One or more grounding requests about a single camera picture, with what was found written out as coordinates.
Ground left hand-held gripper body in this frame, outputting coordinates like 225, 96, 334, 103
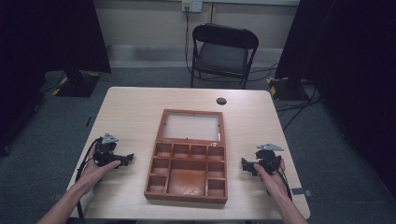
92, 133, 126, 168

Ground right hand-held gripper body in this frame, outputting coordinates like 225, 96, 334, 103
255, 143, 285, 175

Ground wooden compartment box with glass lid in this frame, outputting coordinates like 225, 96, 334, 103
143, 108, 229, 205

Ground person's left hand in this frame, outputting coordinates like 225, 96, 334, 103
75, 154, 122, 191

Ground person's right hand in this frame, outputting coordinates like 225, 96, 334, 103
253, 158, 290, 197

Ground grey floor tape strip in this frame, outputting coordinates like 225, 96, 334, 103
290, 188, 314, 198

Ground black stand base yellow tape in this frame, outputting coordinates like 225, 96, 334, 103
51, 69, 102, 98
266, 76, 308, 102

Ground black folding chair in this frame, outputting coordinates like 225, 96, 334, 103
190, 22, 261, 91

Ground black curtain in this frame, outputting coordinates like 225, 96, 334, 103
0, 0, 112, 158
275, 0, 396, 190

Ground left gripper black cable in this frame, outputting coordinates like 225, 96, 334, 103
75, 137, 103, 222

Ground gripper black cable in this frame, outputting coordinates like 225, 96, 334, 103
274, 166, 294, 202
75, 137, 103, 222

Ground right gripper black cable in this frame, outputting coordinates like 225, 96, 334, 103
274, 166, 294, 202

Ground black floor cables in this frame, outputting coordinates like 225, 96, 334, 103
275, 85, 322, 133

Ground white wall socket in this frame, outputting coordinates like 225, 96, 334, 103
181, 0, 204, 14

